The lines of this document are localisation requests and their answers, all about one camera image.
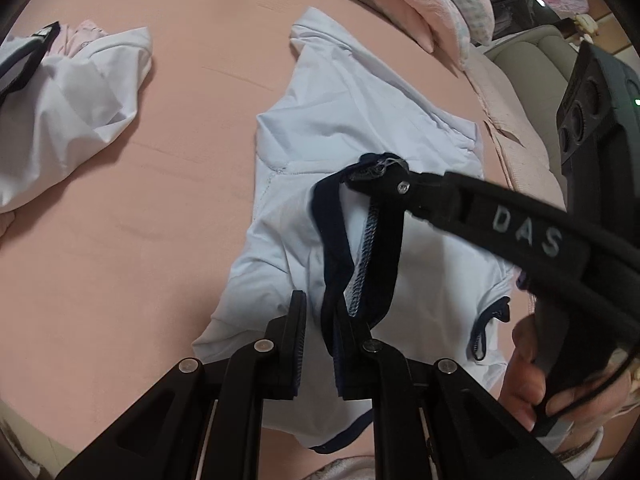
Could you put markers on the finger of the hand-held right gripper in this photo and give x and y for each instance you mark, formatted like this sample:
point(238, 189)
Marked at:
point(415, 195)

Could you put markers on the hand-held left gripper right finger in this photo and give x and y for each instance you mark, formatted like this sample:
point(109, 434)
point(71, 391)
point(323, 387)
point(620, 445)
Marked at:
point(350, 380)

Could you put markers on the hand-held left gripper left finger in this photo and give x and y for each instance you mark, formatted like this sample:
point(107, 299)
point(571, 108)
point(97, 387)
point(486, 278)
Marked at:
point(299, 355)

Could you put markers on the light blue navy-trimmed shirt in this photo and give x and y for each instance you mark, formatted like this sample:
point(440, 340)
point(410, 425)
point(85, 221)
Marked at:
point(350, 110)

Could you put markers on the white garment with navy collar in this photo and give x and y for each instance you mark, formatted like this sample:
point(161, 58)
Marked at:
point(85, 110)

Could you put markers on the person's right hand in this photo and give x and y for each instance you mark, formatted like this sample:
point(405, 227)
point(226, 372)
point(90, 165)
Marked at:
point(520, 375)

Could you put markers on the pale pink textured pillow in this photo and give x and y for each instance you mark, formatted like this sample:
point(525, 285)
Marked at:
point(492, 90)
point(530, 160)

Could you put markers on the grey padded headboard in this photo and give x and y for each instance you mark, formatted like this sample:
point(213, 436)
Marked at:
point(535, 55)

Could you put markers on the folded pink checked quilt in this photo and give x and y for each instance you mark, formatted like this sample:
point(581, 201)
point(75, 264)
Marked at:
point(415, 5)

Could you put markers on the bed with pink sheet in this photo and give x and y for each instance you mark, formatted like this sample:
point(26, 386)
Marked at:
point(175, 185)

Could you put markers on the dark glass wardrobe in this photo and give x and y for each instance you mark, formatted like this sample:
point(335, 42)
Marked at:
point(505, 0)

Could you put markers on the beige monkey plush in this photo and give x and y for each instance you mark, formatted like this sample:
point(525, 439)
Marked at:
point(586, 24)

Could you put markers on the pale pink garment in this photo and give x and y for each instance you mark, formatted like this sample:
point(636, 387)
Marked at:
point(80, 37)

